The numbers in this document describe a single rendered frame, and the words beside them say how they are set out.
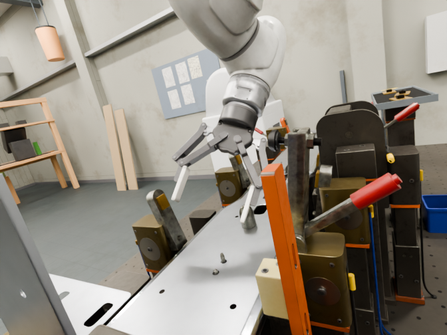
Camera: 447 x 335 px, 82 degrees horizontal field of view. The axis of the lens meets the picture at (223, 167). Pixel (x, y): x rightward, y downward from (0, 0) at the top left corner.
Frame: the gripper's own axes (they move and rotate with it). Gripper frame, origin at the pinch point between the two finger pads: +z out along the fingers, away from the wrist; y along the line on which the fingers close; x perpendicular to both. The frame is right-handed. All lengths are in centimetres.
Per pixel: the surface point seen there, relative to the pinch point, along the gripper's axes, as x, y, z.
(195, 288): -4.9, 3.1, 13.2
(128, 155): 395, -265, -64
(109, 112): 372, -323, -130
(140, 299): -5.2, -4.7, 17.6
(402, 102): 19, 37, -43
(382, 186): -17.2, 22.1, -7.2
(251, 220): 7.6, 8.0, -0.3
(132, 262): 63, -37, 30
